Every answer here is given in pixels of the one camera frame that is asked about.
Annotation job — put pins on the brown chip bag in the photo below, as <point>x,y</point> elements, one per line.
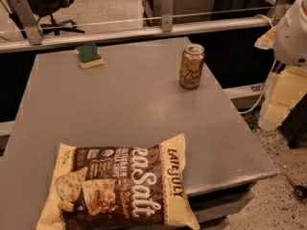
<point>119,188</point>

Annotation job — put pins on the green yellow sponge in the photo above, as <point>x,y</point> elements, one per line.
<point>88,56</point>

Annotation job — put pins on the metal guard rail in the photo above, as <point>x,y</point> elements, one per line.
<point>112,20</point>

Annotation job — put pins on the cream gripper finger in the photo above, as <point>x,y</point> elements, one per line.
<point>266,41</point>

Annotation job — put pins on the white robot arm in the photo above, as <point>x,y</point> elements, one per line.
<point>285,90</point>

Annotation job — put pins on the black office chair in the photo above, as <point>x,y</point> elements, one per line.
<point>43,8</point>

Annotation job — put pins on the black caster wheel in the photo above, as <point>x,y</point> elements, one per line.
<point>299,190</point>

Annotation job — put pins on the orange soda can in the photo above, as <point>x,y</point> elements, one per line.
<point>190,70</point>

